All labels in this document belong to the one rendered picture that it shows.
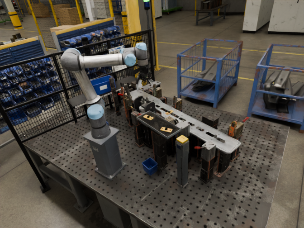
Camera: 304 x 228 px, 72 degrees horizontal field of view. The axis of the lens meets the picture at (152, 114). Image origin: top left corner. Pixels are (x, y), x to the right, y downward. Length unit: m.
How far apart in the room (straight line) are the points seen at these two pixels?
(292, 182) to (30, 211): 3.01
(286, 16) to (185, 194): 8.33
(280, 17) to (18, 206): 9.13
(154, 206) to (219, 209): 0.46
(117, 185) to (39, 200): 1.39
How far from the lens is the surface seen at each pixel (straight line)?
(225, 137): 1.74
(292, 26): 9.41
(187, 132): 1.69
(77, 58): 1.42
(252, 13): 9.47
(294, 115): 3.86
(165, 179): 1.80
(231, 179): 1.85
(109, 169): 1.82
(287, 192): 2.86
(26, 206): 3.02
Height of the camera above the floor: 2.09
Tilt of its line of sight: 33 degrees down
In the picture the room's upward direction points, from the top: 6 degrees counter-clockwise
